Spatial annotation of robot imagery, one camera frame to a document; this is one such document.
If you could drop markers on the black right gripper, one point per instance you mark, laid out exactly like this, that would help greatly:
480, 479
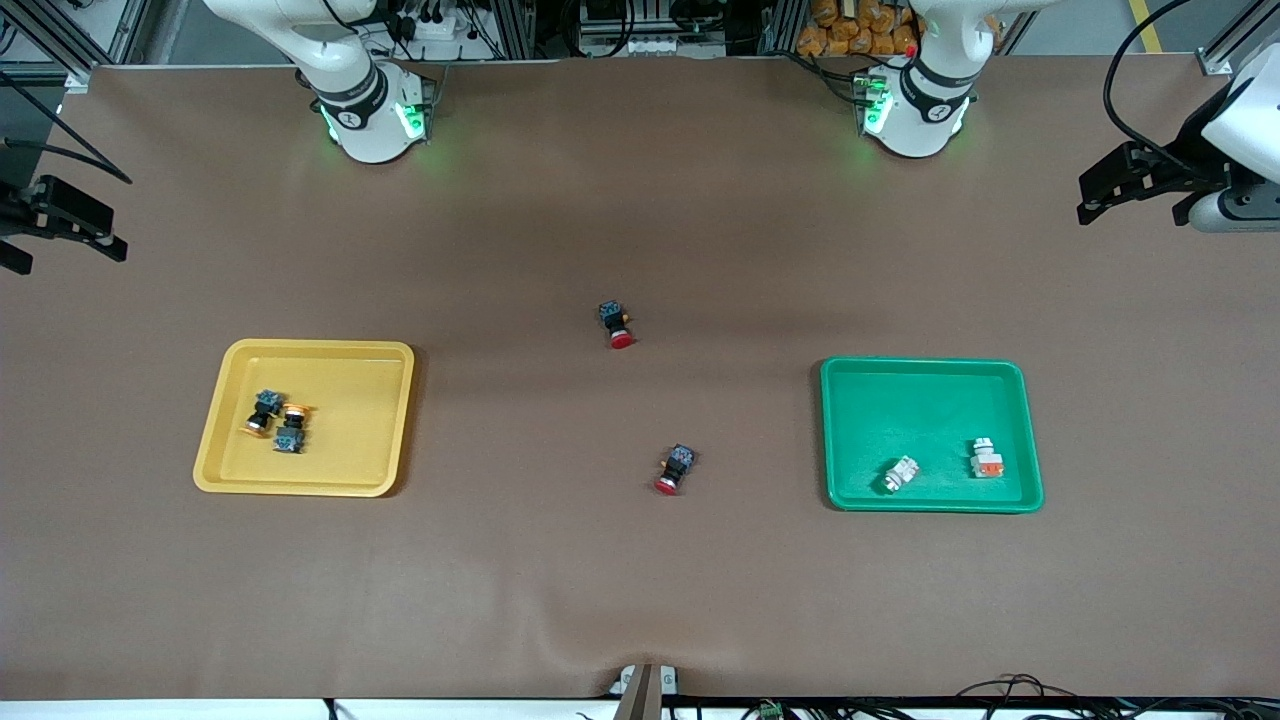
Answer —
14, 213

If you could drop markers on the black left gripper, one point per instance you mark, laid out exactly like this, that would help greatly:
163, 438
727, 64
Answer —
1186, 170

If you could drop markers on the yellow push button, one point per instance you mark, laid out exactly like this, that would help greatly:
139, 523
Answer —
264, 412
291, 430

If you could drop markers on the white button orange base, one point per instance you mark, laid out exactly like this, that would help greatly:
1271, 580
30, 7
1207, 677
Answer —
987, 458

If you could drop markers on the green button white body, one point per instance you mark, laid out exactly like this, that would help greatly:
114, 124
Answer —
900, 475

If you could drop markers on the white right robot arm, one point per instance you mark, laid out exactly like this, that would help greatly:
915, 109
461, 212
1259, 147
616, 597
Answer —
360, 100

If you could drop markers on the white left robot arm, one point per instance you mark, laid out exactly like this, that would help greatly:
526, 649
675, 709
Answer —
925, 115

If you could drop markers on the green plastic tray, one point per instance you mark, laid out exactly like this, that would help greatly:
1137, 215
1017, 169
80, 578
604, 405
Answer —
930, 420

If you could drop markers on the bag of orange snacks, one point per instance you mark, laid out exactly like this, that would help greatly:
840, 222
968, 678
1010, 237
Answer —
850, 30

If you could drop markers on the yellow plastic tray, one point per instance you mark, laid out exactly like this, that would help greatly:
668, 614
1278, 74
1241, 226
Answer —
350, 430

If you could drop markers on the white power strip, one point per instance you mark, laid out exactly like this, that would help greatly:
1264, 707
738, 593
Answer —
435, 25

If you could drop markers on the grey control box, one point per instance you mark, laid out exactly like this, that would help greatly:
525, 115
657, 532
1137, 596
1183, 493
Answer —
630, 40

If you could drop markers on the red push button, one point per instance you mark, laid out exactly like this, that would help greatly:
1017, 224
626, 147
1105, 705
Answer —
614, 323
677, 469

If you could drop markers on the small green connector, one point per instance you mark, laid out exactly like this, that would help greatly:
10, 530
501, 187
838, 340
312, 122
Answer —
770, 711

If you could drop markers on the brown table mat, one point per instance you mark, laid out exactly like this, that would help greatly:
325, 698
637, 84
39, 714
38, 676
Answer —
640, 600

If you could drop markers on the aluminium frame post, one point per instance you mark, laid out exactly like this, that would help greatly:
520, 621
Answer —
1225, 45
60, 40

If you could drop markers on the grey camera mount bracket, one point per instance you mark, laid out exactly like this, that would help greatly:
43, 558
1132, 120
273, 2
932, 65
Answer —
645, 690

